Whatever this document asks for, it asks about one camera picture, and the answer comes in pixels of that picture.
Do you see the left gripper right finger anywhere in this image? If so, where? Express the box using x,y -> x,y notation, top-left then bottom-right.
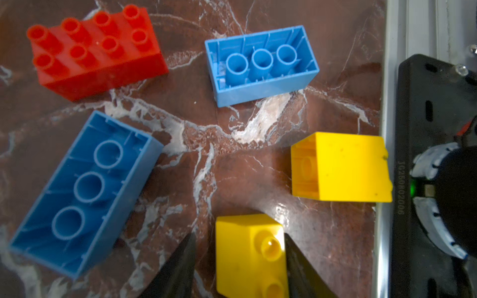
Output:
284,233 -> 337,298

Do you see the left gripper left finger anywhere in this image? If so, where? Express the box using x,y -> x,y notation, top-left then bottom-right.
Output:
139,233 -> 196,298

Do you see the yellow small brick front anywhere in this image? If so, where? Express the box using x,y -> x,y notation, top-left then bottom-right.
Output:
216,214 -> 289,298

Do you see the yellow tall brick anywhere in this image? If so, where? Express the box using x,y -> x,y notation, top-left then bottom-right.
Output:
291,132 -> 393,203

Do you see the blue brick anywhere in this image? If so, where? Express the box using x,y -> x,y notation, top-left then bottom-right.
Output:
9,111 -> 163,279
204,26 -> 320,108

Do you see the red brick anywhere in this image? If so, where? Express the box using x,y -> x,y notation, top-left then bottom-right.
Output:
27,4 -> 169,101

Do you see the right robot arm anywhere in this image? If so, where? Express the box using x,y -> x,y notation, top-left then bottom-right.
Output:
410,118 -> 477,260

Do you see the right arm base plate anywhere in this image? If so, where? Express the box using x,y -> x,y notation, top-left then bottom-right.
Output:
390,54 -> 477,298

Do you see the aluminium front rail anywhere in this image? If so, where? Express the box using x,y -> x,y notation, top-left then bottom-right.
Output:
371,1 -> 477,298

